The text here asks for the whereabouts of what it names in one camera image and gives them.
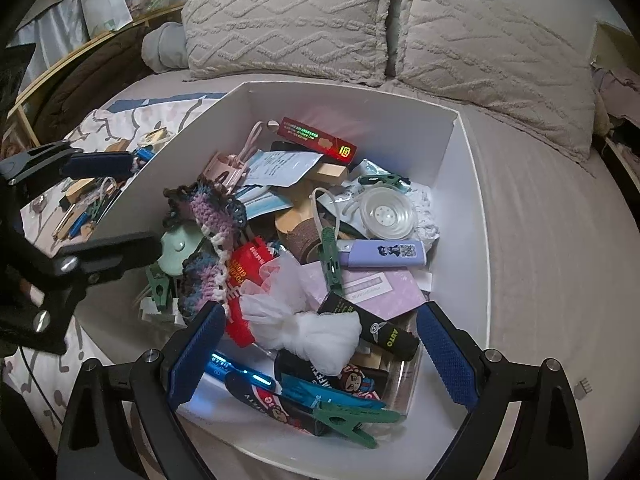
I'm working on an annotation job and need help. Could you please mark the oval wooden box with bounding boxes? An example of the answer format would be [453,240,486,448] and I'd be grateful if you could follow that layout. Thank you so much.
[65,177,98,206]

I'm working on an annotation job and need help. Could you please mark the dark red cigarette box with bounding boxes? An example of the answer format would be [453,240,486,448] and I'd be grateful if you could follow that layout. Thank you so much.
[277,116,358,163]

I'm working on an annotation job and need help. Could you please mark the purple lighter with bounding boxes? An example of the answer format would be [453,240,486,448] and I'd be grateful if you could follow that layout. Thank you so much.
[336,239,428,268]

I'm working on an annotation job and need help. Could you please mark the multicolour crochet pouch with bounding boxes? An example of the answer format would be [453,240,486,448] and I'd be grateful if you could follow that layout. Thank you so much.
[162,182,251,326]

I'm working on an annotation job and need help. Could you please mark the white shoe box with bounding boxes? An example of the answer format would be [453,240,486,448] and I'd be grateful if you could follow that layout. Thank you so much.
[75,80,493,461]

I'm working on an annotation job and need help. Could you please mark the pink paper card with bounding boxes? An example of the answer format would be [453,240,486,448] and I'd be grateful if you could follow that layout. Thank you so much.
[327,267,427,318]

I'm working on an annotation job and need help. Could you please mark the translucent blue lighter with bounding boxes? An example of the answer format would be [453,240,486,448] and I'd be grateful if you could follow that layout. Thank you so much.
[207,352,275,391]

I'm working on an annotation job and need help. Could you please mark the clear plastic round lid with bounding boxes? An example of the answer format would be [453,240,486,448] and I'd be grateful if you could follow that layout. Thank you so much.
[359,187,418,241]

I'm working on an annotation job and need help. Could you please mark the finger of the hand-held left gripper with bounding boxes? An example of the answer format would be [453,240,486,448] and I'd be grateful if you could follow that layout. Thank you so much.
[7,142,133,186]
[50,232,163,283]

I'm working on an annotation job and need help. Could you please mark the white crumpled plastic bag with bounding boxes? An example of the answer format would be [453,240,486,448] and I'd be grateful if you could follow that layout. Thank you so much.
[240,250,362,363]

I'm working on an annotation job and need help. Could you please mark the grey-blue folded blanket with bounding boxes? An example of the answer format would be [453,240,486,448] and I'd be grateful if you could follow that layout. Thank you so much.
[141,22,192,75]

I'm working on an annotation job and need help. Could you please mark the white lace cloth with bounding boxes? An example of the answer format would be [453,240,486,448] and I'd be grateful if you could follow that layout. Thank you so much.
[407,185,442,246]

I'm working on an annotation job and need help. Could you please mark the pile of pink clothes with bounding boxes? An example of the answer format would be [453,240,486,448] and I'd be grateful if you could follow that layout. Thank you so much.
[595,62,640,131]

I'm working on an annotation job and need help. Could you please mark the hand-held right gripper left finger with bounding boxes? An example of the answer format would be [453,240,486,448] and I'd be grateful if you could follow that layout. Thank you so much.
[57,301,227,480]

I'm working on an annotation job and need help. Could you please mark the black yellow-print lighter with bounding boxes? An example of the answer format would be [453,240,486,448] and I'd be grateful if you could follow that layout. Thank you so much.
[317,292,420,361]

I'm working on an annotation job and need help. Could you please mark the blue face mask packet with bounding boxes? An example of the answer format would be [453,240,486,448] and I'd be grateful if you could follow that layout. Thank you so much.
[235,190,293,220]

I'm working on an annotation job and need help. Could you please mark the brown burlap ribbon roll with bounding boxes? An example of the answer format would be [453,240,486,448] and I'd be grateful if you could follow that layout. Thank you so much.
[282,220,326,264]

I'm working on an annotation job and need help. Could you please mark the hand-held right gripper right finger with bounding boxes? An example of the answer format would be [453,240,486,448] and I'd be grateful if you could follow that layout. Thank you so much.
[415,301,590,480]

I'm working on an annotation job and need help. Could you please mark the pink plastic clip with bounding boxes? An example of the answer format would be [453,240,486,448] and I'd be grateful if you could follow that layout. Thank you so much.
[200,120,278,197]

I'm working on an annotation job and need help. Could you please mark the brown folded duvet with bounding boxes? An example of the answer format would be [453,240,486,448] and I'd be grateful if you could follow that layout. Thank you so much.
[32,22,183,133]

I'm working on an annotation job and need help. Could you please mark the beige cable-knit pillow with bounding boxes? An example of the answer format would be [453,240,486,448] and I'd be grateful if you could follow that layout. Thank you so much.
[395,0,598,163]
[181,0,396,88]

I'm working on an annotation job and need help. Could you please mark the small wooden block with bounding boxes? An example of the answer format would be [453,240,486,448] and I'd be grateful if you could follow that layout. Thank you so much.
[312,160,349,186]

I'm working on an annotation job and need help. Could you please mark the mint green round case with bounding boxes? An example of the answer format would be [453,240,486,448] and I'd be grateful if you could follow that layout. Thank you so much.
[161,225,207,278]

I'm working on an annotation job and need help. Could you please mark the green clothespin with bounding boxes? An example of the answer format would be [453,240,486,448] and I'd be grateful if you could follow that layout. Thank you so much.
[312,402,403,450]
[320,227,347,298]
[357,174,412,195]
[145,265,177,311]

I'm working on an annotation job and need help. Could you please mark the grey curtain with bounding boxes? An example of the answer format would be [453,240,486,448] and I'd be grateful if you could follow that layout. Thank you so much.
[17,0,91,91]

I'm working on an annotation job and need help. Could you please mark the clear acrylic case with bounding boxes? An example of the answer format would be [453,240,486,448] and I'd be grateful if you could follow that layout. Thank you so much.
[370,310,427,417]

